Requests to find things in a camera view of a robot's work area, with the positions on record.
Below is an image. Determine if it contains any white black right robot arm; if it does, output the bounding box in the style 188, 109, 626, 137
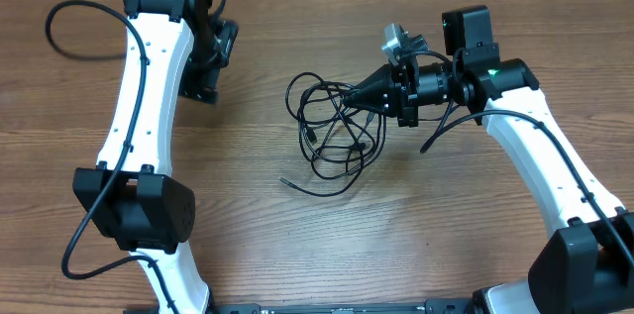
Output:
343, 5, 633, 313

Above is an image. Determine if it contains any black USB cable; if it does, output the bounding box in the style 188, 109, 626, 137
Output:
278, 71, 388, 198

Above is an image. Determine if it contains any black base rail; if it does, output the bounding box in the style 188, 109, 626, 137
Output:
123, 278, 566, 314

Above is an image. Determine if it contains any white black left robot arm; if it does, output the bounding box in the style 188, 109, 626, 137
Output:
72, 0, 238, 313

